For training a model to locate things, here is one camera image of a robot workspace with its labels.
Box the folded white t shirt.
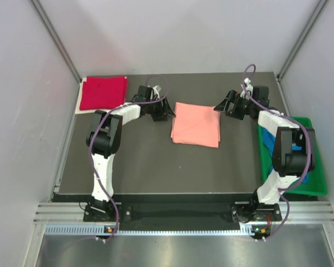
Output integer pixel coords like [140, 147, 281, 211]
[75, 77, 123, 115]

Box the aluminium frame post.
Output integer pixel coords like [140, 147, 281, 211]
[29, 0, 81, 83]
[276, 0, 329, 82]

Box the blue t shirt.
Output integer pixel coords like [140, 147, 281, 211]
[260, 126, 311, 184]

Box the left aluminium frame post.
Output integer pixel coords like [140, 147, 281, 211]
[29, 0, 81, 83]

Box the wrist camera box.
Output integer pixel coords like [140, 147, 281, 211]
[136, 86, 153, 102]
[252, 86, 269, 105]

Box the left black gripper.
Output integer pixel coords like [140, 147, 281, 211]
[146, 95, 175, 121]

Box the right aluminium frame post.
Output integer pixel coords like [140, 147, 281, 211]
[276, 0, 329, 82]

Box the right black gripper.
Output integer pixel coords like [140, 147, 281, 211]
[214, 91, 256, 121]

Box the slotted grey cable duct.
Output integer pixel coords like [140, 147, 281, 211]
[45, 224, 269, 236]

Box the folded red t shirt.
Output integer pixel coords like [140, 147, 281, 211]
[80, 76, 128, 111]

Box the salmon pink t shirt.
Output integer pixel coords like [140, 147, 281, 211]
[171, 102, 220, 148]

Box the purple cable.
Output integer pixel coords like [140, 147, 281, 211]
[88, 75, 172, 243]
[240, 64, 314, 241]

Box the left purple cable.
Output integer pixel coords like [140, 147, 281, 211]
[88, 75, 172, 243]

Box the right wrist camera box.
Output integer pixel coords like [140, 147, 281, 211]
[252, 86, 269, 105]

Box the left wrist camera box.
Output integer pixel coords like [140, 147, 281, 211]
[136, 86, 153, 102]

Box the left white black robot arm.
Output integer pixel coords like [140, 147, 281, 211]
[86, 96, 175, 221]

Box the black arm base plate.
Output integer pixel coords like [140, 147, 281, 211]
[83, 194, 282, 224]

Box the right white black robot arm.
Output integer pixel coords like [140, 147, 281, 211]
[214, 86, 316, 220]

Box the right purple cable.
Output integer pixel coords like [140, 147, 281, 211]
[240, 64, 314, 241]

